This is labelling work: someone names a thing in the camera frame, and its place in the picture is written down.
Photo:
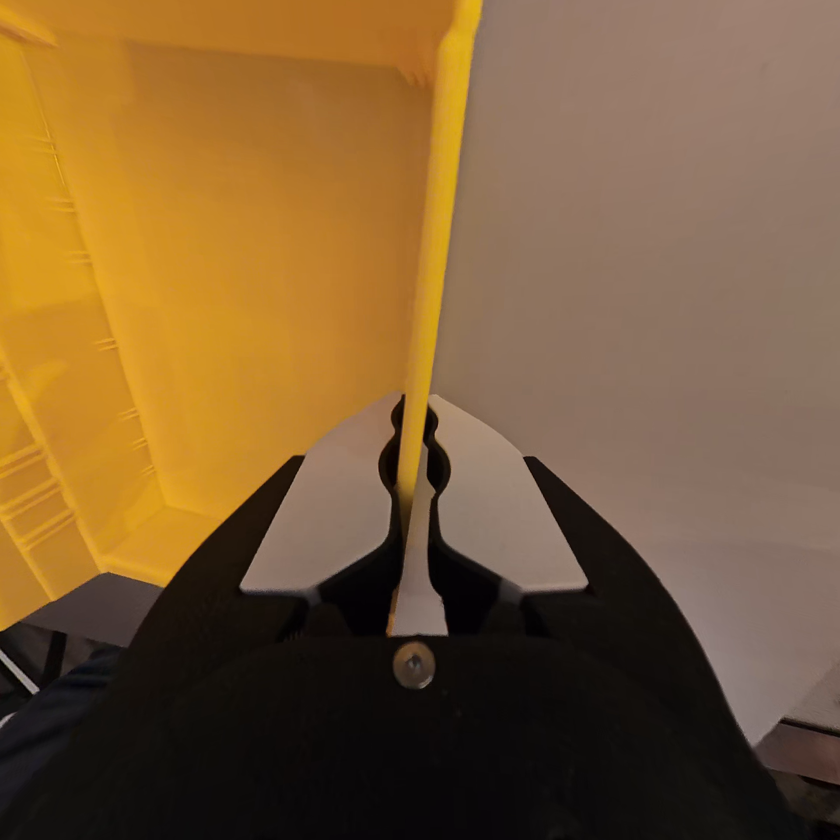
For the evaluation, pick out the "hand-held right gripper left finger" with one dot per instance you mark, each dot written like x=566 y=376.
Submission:
x=328 y=518

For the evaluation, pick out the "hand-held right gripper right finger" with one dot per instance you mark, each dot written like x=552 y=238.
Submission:
x=505 y=525

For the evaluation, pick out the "yellow plastic bin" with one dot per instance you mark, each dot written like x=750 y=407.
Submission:
x=229 y=262

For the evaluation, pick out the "person's navy clothing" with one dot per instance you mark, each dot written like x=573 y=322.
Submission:
x=46 y=728

